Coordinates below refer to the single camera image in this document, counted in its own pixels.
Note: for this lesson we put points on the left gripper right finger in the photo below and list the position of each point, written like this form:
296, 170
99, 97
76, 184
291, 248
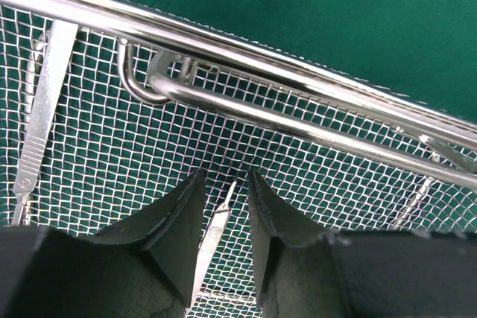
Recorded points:
303, 269

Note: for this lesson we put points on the green surgical drape cloth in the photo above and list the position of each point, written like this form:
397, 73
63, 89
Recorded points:
335, 16

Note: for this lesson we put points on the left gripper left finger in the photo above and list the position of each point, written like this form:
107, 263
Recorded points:
141, 266

